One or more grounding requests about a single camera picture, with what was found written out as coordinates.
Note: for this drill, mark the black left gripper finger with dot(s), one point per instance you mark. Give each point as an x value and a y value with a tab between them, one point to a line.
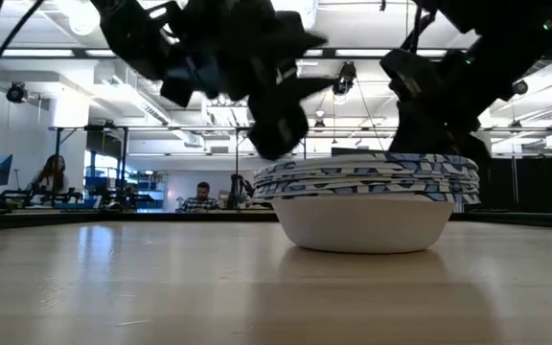
276	127
307	86

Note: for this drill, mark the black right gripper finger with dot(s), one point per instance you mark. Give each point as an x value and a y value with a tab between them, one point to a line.
470	144
420	134

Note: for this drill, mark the black background robot arm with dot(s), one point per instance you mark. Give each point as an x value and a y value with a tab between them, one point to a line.
240	189

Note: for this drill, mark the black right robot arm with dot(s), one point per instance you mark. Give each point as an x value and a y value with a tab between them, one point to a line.
520	43

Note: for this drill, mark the black partition panel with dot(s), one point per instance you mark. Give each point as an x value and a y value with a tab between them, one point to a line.
535	184

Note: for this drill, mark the seated person plaid top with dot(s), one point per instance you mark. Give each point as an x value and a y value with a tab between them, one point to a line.
200	199

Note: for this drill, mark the blue shelf unit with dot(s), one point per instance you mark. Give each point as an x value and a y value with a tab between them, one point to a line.
149	191

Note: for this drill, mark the round white ceiling lamp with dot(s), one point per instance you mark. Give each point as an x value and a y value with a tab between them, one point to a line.
82	16

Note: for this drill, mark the seated person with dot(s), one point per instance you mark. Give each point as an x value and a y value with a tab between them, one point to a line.
53	177

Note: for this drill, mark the black background robot rig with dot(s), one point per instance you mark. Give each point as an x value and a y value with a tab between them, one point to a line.
41	196

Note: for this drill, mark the black hanging overhead camera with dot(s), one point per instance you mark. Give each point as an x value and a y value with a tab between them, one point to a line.
345	76

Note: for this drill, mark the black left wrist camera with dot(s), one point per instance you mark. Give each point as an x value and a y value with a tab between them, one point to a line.
190	81

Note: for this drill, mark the black ceiling spot camera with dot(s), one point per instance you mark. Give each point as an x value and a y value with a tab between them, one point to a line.
520	87
16	92

